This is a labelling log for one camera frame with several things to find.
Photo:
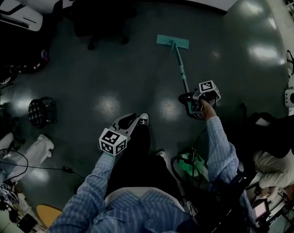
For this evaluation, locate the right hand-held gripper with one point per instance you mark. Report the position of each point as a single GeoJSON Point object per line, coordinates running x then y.
{"type": "Point", "coordinates": [207, 88]}

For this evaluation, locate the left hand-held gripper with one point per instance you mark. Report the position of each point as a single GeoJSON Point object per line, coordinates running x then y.
{"type": "Point", "coordinates": [114, 141]}

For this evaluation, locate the teal mop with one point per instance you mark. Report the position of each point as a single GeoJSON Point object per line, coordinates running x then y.
{"type": "Point", "coordinates": [173, 42]}

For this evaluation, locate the person's right forearm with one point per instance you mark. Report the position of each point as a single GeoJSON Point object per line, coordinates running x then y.
{"type": "Point", "coordinates": [219, 149]}

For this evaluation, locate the person's left forearm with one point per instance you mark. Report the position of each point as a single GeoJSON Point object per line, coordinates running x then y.
{"type": "Point", "coordinates": [88, 186]}

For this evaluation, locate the person's right hand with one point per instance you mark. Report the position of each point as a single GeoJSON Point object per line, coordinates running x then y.
{"type": "Point", "coordinates": [208, 109]}

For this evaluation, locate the person's left shoe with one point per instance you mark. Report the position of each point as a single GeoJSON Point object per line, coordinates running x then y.
{"type": "Point", "coordinates": [143, 119]}

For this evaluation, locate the person's shoe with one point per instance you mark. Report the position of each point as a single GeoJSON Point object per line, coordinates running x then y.
{"type": "Point", "coordinates": [143, 119]}
{"type": "Point", "coordinates": [161, 153]}

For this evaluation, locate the person's right shoe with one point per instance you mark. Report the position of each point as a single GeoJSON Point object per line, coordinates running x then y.
{"type": "Point", "coordinates": [161, 153]}

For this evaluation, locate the person's black trousers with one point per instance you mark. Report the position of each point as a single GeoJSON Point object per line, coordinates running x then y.
{"type": "Point", "coordinates": [139, 169]}

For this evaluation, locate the green plastic bag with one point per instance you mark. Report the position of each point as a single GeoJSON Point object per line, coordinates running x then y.
{"type": "Point", "coordinates": [194, 165]}

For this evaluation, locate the person's striped blue shirt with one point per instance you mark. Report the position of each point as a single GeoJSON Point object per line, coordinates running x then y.
{"type": "Point", "coordinates": [137, 212]}

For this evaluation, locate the black round stool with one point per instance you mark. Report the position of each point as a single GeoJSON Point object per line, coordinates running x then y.
{"type": "Point", "coordinates": [39, 113]}

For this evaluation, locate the white cloth bag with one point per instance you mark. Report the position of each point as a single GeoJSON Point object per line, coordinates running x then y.
{"type": "Point", "coordinates": [37, 152]}

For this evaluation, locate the white round device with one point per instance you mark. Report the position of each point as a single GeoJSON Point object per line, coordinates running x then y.
{"type": "Point", "coordinates": [291, 97]}

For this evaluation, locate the black office chair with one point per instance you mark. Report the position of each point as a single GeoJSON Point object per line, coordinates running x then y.
{"type": "Point", "coordinates": [101, 16]}

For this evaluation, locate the yellow wooden stool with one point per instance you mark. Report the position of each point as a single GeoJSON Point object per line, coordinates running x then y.
{"type": "Point", "coordinates": [48, 213]}

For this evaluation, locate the small monitor screen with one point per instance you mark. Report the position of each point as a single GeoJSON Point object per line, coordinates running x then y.
{"type": "Point", "coordinates": [259, 209]}

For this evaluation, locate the black scooter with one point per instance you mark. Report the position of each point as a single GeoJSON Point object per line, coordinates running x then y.
{"type": "Point", "coordinates": [18, 54]}

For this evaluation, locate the spare hand-held gripper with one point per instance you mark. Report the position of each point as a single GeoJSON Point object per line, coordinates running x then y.
{"type": "Point", "coordinates": [7, 190]}

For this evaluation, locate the white grey machine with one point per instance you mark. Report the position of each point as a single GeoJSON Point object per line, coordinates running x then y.
{"type": "Point", "coordinates": [18, 14]}

